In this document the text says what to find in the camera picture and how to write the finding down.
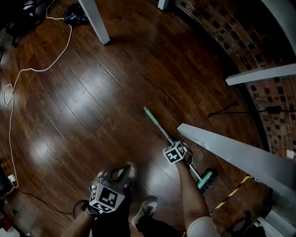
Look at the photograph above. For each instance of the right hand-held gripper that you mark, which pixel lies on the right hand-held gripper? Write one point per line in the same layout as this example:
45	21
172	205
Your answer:
174	154

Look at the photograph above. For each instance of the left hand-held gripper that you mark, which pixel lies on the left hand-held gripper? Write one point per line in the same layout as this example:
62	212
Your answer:
105	199

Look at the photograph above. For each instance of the person's right forearm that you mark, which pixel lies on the person's right forearm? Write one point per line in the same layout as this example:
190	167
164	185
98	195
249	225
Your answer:
193	196

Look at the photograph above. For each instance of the person's left forearm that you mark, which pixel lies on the person's left forearm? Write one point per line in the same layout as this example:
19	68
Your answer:
81	224

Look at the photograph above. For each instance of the person's right white shoe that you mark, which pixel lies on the person's right white shoe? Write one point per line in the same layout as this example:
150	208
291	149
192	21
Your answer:
145	210

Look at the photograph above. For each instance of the person's black trousers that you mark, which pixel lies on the person's black trousers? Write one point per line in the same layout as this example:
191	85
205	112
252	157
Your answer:
111	224

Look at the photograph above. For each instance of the white square table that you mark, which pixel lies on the white square table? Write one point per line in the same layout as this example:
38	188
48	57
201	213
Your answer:
231	150

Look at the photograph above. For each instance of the yellow black striped floor tape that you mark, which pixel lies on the yellow black striped floor tape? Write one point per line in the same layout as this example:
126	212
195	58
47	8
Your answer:
233	192

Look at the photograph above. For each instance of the person's white shirt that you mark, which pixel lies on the person's white shirt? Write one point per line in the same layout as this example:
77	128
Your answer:
201	228

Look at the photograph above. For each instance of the white power adapter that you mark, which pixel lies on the white power adapter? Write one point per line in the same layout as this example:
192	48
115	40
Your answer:
12	178

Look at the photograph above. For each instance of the black plastic bag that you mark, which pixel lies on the black plastic bag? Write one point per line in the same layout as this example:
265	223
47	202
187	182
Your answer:
76	14

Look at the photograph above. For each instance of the plain white wall socket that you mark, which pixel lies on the plain white wall socket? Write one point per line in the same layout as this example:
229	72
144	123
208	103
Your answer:
290	154

